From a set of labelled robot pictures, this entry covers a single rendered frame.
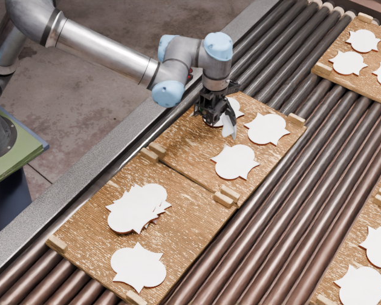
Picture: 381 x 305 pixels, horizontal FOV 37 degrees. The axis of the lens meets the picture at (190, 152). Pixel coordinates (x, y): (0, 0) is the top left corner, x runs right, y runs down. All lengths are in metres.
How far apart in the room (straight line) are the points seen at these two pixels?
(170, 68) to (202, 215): 0.43
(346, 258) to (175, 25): 2.52
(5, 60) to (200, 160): 0.64
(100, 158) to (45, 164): 1.24
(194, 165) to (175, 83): 0.39
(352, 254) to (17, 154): 1.04
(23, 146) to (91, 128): 1.30
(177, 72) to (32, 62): 2.21
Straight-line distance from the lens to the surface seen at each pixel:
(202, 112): 1.63
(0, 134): 1.82
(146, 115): 1.88
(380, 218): 1.71
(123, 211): 1.56
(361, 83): 2.11
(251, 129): 1.82
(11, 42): 1.66
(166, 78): 1.40
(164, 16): 3.88
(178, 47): 1.49
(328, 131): 1.92
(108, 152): 1.77
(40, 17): 1.39
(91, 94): 3.31
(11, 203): 2.02
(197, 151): 1.74
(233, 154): 1.74
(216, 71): 1.51
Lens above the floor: 2.24
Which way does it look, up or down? 49 degrees down
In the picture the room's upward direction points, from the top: 5 degrees clockwise
